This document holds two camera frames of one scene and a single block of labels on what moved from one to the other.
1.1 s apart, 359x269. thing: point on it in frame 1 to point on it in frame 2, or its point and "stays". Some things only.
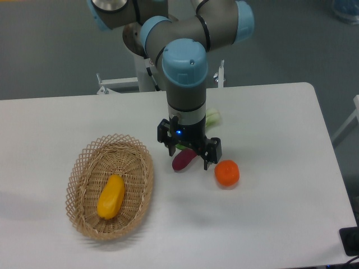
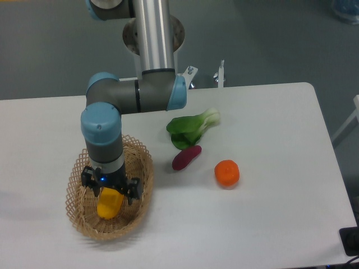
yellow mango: [111, 196] stays
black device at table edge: [349, 237] stays
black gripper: [193, 136] to [93, 179]
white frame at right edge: [356, 115] stays
